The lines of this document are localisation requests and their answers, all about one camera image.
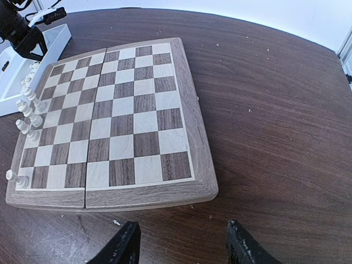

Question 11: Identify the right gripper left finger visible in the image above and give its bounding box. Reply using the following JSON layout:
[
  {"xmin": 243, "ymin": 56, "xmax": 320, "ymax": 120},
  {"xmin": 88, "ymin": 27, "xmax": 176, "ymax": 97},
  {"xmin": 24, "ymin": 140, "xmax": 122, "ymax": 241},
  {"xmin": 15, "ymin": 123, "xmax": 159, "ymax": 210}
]
[{"xmin": 87, "ymin": 221, "xmax": 141, "ymax": 264}]

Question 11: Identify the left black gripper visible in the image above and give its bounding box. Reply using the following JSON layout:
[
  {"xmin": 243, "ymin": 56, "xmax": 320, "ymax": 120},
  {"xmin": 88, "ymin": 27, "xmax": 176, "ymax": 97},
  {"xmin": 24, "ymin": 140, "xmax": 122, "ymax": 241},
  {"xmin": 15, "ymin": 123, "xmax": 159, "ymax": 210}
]
[{"xmin": 1, "ymin": 1, "xmax": 47, "ymax": 61}]

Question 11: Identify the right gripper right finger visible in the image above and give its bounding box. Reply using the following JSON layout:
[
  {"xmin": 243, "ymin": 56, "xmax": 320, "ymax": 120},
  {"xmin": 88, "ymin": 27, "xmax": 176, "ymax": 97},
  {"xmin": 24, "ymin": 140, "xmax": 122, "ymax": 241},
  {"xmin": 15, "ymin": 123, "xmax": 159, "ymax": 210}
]
[{"xmin": 226, "ymin": 220, "xmax": 281, "ymax": 264}]

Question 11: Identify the white chess piece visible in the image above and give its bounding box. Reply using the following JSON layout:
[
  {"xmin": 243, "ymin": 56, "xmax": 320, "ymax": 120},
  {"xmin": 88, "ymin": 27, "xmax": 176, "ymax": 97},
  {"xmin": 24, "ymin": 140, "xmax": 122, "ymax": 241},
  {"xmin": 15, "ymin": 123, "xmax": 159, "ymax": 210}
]
[
  {"xmin": 15, "ymin": 119, "xmax": 40, "ymax": 142},
  {"xmin": 21, "ymin": 85, "xmax": 46, "ymax": 113},
  {"xmin": 16, "ymin": 99, "xmax": 43, "ymax": 128}
]

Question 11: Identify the white chess pawn corner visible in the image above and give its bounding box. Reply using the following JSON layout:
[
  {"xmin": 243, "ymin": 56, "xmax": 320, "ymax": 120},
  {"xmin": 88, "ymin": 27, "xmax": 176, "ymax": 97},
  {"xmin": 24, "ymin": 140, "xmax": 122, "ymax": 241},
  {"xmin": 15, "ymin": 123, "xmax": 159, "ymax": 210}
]
[{"xmin": 6, "ymin": 169, "xmax": 29, "ymax": 189}]

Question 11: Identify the pile of white chess pieces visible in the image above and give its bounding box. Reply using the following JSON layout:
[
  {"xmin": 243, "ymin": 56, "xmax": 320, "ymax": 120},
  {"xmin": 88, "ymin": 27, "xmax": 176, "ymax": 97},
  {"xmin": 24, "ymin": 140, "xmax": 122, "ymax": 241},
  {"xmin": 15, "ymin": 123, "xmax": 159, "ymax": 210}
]
[{"xmin": 20, "ymin": 61, "xmax": 40, "ymax": 90}]

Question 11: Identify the wooden chess board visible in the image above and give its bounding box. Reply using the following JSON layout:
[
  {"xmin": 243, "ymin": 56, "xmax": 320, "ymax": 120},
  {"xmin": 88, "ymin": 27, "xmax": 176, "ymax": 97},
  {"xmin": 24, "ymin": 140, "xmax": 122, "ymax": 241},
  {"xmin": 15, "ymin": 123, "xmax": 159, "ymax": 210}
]
[{"xmin": 5, "ymin": 37, "xmax": 218, "ymax": 212}]

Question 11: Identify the white plastic divided tray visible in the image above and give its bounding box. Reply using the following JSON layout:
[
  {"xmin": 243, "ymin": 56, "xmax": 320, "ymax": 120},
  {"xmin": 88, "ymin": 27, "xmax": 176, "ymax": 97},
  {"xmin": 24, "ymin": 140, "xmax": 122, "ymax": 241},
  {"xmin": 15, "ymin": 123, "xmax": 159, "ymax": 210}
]
[{"xmin": 1, "ymin": 24, "xmax": 72, "ymax": 116}]

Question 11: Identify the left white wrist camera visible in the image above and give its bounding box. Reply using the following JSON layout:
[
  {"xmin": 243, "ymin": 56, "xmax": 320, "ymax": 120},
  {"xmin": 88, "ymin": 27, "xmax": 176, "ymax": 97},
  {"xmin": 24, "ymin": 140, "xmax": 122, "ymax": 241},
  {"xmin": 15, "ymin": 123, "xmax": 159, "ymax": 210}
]
[{"xmin": 24, "ymin": 7, "xmax": 67, "ymax": 27}]

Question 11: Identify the right aluminium corner post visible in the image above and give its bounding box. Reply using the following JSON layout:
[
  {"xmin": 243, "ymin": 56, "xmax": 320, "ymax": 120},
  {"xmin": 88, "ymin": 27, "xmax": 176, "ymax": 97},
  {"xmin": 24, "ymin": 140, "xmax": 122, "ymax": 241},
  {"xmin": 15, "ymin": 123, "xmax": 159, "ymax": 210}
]
[{"xmin": 337, "ymin": 28, "xmax": 352, "ymax": 88}]

